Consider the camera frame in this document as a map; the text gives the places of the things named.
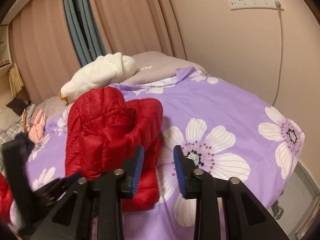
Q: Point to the red puffer jacket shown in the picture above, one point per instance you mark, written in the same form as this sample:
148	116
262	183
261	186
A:
105	135

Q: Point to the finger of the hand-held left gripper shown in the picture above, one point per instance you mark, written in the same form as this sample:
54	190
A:
56	188

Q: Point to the blue-grey curtain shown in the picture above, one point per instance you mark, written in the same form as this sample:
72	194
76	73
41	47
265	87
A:
92	30
72	30

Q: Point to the red cloth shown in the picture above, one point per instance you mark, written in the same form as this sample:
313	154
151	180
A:
5	197

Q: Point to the dark brown pillow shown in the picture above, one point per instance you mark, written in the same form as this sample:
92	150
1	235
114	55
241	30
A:
18	105

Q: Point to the grey bed sheet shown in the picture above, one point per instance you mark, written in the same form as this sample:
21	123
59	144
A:
155	65

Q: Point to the white plush goose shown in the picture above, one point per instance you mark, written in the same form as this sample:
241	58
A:
100	72

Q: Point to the white wall power strip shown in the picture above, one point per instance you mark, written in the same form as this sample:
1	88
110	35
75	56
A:
252	2

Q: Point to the yellow hanging cloth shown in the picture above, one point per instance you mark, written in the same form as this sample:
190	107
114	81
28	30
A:
16	80

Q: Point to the pink garment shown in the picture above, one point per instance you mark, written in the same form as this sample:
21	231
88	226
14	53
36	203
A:
37	127

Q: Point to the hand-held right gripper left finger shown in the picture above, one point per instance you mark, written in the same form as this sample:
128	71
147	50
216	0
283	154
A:
137	170

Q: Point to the pink curtain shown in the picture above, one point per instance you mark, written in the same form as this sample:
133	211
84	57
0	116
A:
42	55
135	17

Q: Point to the white plug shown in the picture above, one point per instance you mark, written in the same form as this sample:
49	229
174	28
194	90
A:
277	4

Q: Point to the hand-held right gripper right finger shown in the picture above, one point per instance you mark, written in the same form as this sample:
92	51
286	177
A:
180	172

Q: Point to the beige garment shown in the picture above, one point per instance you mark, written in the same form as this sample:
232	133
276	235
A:
25	120

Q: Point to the purple floral blanket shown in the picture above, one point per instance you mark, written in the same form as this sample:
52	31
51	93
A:
225	105

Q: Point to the white wall shelf unit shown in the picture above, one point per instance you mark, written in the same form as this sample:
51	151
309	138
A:
4	55

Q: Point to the navy garment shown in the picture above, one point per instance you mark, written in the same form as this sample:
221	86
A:
23	140

